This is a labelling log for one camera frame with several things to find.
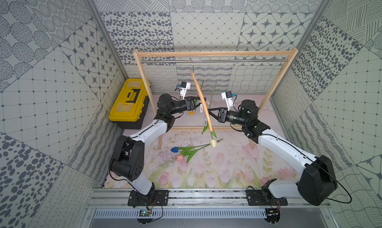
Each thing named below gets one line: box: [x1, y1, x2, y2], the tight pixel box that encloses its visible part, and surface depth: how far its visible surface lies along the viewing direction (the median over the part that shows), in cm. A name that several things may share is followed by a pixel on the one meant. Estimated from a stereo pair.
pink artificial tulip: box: [176, 147, 204, 164], surface depth 90 cm
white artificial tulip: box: [201, 81, 218, 149], surface depth 71 cm
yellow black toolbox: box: [108, 78, 150, 129], surface depth 92 cm
